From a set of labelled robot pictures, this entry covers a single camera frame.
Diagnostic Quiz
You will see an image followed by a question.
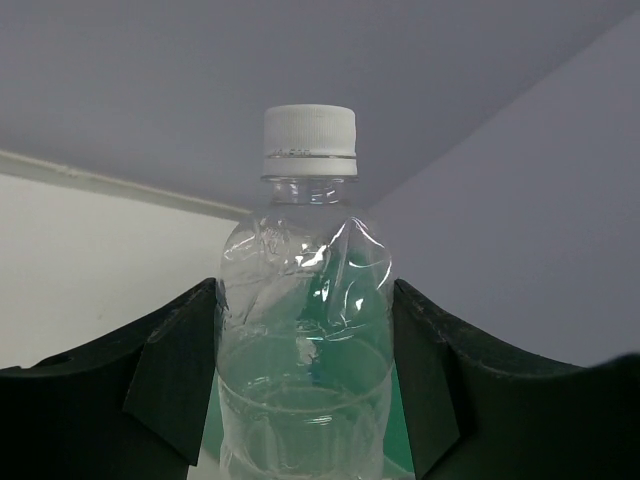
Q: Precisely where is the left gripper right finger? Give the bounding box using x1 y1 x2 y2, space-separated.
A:
393 280 639 479

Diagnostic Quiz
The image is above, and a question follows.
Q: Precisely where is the green plastic bin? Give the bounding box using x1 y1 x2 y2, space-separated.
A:
197 244 431 480

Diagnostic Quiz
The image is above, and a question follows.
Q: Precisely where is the clear bottle green-white label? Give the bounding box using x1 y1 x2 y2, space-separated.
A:
216 104 393 479

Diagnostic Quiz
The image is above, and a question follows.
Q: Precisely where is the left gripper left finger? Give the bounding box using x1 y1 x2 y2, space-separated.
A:
1 279 216 479

